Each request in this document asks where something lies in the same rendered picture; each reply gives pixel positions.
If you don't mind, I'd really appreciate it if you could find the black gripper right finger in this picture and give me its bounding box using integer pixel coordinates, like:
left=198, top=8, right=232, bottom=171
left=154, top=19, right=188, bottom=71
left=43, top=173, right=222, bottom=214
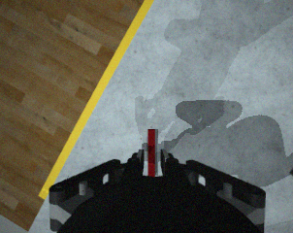
left=160, top=150, right=266, bottom=233

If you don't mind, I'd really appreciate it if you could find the red rod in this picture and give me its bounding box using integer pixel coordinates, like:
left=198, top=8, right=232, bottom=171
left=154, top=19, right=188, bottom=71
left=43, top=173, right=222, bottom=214
left=147, top=129, right=155, bottom=177

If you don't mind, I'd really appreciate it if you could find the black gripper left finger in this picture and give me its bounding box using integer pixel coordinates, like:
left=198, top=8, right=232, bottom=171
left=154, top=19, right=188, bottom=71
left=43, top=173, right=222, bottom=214
left=49, top=150, right=144, bottom=232

